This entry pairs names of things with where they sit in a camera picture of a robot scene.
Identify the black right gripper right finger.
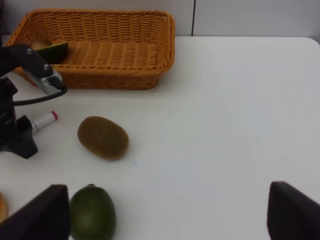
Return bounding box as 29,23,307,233
267,181,320,240

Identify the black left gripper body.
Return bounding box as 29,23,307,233
0,76,38,159

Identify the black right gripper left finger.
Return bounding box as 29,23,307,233
0,184,71,240

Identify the white marker pink cap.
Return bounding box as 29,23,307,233
30,111,59,134

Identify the orange red peach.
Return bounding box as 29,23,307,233
0,193,8,223

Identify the green lime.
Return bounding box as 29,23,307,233
69,184,117,240

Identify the brown kiwi fruit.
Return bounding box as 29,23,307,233
77,116,129,160

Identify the halved avocado with pit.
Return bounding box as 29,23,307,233
31,39,69,65

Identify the orange wicker basket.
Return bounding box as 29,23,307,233
7,8,176,90

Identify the black camera cable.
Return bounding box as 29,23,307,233
11,76,68,106

